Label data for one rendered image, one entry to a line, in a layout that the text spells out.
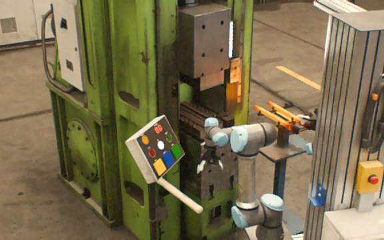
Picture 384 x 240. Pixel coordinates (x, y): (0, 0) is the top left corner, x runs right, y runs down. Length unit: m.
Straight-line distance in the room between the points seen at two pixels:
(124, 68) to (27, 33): 4.98
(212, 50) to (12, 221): 2.20
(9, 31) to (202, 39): 5.45
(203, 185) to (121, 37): 1.15
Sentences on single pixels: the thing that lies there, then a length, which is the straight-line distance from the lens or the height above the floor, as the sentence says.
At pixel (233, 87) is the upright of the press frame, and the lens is 3.72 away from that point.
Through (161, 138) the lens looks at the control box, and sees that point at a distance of 3.07.
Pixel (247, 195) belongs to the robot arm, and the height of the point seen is 1.12.
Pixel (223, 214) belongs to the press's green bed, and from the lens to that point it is 3.97.
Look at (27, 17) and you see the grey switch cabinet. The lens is 8.34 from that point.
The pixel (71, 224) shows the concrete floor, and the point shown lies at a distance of 4.30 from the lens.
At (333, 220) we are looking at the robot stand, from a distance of 2.29.
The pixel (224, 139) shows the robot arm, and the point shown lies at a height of 1.24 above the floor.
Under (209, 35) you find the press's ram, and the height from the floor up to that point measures 1.62.
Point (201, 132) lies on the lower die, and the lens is 3.45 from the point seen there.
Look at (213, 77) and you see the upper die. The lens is 3.34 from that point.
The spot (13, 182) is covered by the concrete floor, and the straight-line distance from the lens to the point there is 4.95.
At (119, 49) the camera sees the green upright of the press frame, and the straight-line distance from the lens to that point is 3.49.
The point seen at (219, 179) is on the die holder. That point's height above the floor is 0.58.
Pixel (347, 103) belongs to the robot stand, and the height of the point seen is 1.73.
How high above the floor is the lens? 2.58
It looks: 27 degrees down
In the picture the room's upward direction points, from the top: straight up
